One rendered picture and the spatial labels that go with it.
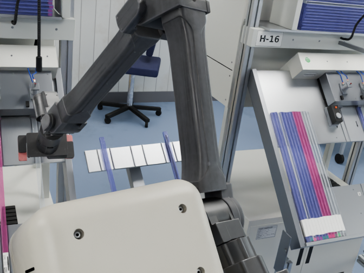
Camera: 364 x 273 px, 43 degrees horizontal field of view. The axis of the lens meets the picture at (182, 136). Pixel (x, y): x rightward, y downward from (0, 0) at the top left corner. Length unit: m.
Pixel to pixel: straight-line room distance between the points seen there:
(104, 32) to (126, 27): 3.89
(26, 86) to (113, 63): 0.63
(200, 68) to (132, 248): 0.37
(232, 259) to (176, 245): 0.20
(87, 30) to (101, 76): 3.75
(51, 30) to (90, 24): 3.14
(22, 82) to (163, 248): 1.09
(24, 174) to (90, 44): 2.74
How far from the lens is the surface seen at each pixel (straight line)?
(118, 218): 0.49
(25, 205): 1.95
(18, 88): 1.51
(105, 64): 0.94
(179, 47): 0.78
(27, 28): 1.55
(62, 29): 1.56
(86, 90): 0.99
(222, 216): 0.74
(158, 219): 0.51
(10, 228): 1.42
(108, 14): 4.71
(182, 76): 0.76
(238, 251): 0.71
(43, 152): 1.23
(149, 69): 4.20
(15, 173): 2.18
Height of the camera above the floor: 1.65
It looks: 23 degrees down
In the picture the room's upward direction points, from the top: 8 degrees clockwise
